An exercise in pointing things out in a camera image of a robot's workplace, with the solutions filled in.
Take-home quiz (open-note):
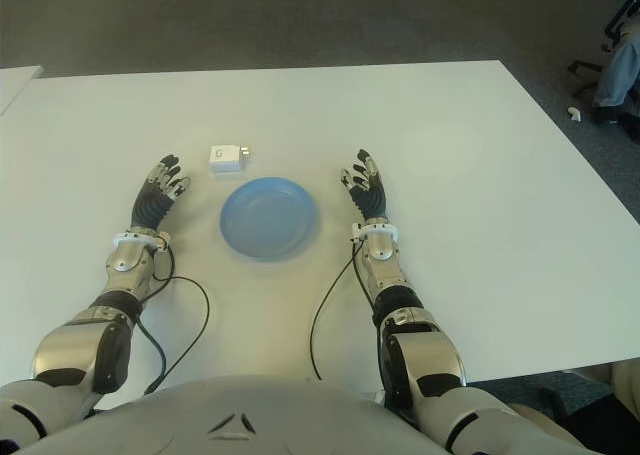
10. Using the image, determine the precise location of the person in beige trousers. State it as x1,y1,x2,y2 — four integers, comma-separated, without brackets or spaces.
607,360,640,426

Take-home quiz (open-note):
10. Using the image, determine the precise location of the white charger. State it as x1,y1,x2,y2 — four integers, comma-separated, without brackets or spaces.
208,143,254,181

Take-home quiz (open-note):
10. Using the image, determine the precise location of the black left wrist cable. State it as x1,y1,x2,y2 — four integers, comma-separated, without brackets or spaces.
134,247,211,396

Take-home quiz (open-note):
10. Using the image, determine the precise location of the white side table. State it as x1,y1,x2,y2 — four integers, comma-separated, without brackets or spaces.
0,64,45,116

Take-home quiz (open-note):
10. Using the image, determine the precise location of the black shoe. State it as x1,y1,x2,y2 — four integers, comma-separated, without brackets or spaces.
592,104,640,144

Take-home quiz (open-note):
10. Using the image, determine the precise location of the blue plate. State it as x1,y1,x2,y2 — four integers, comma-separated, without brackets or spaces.
218,175,320,264

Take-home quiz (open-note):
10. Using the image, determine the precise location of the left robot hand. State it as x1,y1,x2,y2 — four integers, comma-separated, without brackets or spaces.
130,150,193,232

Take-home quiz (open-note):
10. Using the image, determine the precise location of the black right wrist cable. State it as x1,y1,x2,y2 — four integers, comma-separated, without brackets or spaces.
308,237,381,381

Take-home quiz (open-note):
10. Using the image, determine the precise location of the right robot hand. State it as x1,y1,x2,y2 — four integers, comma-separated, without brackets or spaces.
338,148,391,225

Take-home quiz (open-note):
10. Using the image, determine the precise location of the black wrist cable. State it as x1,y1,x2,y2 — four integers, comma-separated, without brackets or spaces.
308,237,381,381
134,247,211,396

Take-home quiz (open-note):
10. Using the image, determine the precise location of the grey robot torso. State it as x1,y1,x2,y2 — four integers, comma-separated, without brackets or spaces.
14,374,451,455

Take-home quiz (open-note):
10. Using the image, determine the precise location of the black office chair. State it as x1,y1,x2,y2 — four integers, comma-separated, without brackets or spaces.
567,0,640,101

